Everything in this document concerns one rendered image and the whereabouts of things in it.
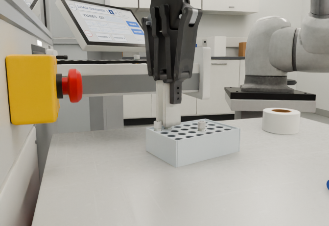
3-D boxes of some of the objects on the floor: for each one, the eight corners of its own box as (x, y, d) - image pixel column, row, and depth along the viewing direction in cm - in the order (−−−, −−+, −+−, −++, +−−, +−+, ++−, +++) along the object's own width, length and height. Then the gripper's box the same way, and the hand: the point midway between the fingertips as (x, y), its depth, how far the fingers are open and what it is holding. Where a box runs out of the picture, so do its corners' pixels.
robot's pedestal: (281, 249, 136) (293, 90, 124) (303, 302, 107) (320, 101, 94) (217, 243, 140) (222, 89, 128) (221, 293, 111) (228, 99, 98)
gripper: (222, -45, 38) (217, 130, 42) (163, -21, 50) (163, 113, 53) (176, -57, 34) (175, 138, 38) (124, -27, 46) (127, 118, 49)
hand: (168, 102), depth 45 cm, fingers closed, pressing on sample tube
